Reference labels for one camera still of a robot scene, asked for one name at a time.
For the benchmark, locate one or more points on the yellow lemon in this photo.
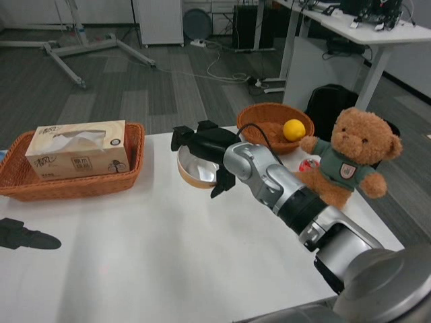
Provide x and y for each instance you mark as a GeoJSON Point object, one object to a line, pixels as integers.
{"type": "Point", "coordinates": [294, 130]}

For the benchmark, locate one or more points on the grey wheeled lift stand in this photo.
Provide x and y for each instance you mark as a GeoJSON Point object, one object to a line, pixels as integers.
{"type": "Point", "coordinates": [64, 50]}

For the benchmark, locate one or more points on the orange plastic bowl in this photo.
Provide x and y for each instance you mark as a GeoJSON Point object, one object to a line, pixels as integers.
{"type": "Point", "coordinates": [195, 168]}

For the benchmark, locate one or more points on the black computer tower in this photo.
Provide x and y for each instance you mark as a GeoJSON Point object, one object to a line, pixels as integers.
{"type": "Point", "coordinates": [246, 27]}

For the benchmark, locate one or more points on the black electronics assembly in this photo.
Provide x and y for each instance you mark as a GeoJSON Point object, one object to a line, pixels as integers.
{"type": "Point", "coordinates": [380, 10]}

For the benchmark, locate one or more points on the brown teddy bear green shirt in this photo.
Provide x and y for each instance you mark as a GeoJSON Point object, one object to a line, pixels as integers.
{"type": "Point", "coordinates": [360, 138]}

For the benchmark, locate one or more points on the black backpack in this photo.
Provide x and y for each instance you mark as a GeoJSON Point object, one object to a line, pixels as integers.
{"type": "Point", "coordinates": [326, 104]}

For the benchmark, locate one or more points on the round wicker basket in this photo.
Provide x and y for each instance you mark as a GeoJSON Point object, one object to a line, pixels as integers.
{"type": "Point", "coordinates": [266, 129]}

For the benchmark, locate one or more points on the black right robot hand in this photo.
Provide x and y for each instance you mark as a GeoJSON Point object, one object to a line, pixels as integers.
{"type": "Point", "coordinates": [208, 143]}

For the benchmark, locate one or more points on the white cabinet on wheels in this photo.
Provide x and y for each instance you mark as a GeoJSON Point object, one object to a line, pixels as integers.
{"type": "Point", "coordinates": [160, 22]}

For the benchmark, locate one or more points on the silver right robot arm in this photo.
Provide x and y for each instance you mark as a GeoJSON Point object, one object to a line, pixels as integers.
{"type": "Point", "coordinates": [269, 175]}

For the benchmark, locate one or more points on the round grey tray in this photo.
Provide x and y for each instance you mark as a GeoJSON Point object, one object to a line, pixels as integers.
{"type": "Point", "coordinates": [197, 23]}

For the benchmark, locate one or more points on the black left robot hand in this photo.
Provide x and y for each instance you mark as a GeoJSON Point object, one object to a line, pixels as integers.
{"type": "Point", "coordinates": [30, 239]}

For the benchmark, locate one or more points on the wood-print tissue box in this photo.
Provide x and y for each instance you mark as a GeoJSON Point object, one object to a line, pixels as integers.
{"type": "Point", "coordinates": [77, 163]}

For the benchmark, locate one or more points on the white office desk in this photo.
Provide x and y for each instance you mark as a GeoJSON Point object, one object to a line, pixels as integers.
{"type": "Point", "coordinates": [363, 30]}

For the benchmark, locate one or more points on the red soda can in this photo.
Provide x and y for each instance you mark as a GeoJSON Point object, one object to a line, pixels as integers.
{"type": "Point", "coordinates": [308, 165]}

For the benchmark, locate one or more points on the rectangular wicker basket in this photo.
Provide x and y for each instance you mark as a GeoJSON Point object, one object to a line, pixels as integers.
{"type": "Point", "coordinates": [74, 188]}

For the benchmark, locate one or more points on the white drawer cabinet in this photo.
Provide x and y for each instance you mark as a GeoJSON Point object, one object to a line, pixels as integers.
{"type": "Point", "coordinates": [222, 15]}

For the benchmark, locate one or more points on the black and white power strip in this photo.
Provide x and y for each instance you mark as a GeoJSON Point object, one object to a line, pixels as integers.
{"type": "Point", "coordinates": [258, 81]}

